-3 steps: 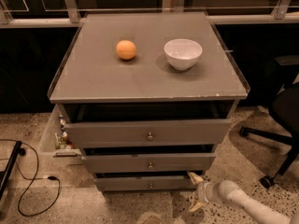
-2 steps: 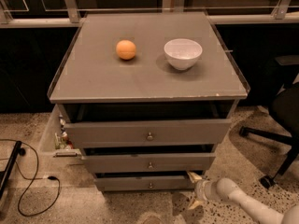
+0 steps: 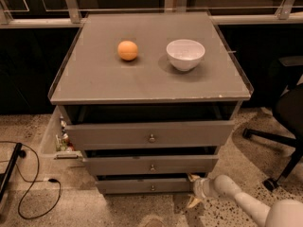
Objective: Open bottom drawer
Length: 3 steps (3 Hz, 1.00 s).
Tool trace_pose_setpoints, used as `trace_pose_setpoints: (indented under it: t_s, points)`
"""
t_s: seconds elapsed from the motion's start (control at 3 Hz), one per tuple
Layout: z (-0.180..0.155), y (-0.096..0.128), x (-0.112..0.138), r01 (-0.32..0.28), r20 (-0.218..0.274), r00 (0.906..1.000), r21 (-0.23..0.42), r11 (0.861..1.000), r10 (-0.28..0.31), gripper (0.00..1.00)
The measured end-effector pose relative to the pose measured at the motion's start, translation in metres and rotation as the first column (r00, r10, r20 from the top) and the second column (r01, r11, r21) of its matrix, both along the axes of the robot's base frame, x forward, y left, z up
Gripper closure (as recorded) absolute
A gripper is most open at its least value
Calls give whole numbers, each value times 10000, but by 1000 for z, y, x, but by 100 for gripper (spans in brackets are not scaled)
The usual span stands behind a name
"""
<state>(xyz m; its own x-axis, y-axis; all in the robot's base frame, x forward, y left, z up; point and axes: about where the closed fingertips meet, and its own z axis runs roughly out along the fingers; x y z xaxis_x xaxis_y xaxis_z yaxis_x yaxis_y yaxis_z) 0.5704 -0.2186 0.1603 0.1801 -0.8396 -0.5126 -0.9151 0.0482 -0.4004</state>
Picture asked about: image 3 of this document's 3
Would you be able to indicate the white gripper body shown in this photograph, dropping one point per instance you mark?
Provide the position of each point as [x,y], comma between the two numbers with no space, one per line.
[200,187]

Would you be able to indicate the grey bottom drawer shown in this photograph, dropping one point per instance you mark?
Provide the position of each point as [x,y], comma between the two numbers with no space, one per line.
[146,185]

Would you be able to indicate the grey drawer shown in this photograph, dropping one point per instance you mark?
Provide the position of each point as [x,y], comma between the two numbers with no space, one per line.
[139,161]
[146,185]
[148,125]

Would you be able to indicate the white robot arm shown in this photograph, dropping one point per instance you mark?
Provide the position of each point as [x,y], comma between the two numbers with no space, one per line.
[285,213]

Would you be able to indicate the grey top drawer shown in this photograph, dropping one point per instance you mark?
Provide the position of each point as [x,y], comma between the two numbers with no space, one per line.
[148,125]

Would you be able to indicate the grey middle drawer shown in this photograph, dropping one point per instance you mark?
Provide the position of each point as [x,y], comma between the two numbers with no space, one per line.
[139,161]

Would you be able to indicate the grey drawer cabinet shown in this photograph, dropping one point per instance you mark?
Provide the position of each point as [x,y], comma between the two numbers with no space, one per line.
[94,74]

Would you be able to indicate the white bowl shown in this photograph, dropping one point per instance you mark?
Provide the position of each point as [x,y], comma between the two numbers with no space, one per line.
[185,54]

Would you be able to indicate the clear plastic storage bin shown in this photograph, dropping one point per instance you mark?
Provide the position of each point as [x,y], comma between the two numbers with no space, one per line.
[52,145]

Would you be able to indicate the orange fruit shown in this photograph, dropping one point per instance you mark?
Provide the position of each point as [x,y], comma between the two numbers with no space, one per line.
[127,50]

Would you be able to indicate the black flat device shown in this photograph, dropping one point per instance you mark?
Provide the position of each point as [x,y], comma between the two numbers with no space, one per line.
[4,177]

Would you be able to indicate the metal window frame rail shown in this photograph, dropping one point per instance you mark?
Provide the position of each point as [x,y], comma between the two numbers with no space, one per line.
[64,13]

